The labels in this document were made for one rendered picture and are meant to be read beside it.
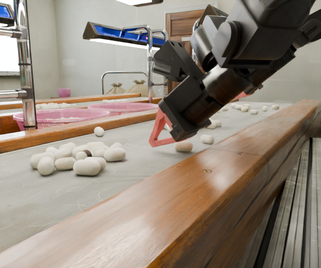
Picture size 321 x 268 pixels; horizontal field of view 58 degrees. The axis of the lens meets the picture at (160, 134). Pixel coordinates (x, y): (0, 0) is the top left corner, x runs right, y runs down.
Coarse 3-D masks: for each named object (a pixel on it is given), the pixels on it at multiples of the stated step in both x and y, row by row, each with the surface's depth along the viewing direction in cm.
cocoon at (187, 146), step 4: (176, 144) 53; (180, 144) 52; (184, 144) 52; (188, 144) 52; (192, 144) 52; (176, 148) 53; (180, 148) 52; (184, 148) 52; (188, 148) 52; (192, 148) 52
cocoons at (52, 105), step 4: (104, 100) 150; (108, 100) 150; (112, 100) 146; (116, 100) 147; (120, 100) 152; (124, 100) 149; (40, 104) 126; (44, 104) 130; (48, 104) 127; (52, 104) 132; (56, 104) 130; (60, 104) 128; (64, 104) 125; (68, 104) 129; (72, 104) 125; (36, 108) 119; (44, 108) 116; (48, 108) 117
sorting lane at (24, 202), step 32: (128, 128) 77; (224, 128) 77; (0, 160) 48; (128, 160) 48; (160, 160) 48; (0, 192) 34; (32, 192) 34; (64, 192) 34; (96, 192) 34; (0, 224) 27; (32, 224) 27
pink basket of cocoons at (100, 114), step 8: (40, 112) 93; (48, 112) 95; (56, 112) 96; (64, 112) 97; (80, 112) 97; (96, 112) 95; (104, 112) 92; (16, 120) 76; (40, 120) 72; (48, 120) 72; (56, 120) 72; (64, 120) 73; (72, 120) 73; (80, 120) 75; (40, 128) 73
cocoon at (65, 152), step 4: (64, 148) 47; (68, 148) 48; (56, 152) 45; (60, 152) 45; (64, 152) 46; (68, 152) 47; (56, 156) 45; (60, 156) 45; (64, 156) 46; (68, 156) 47
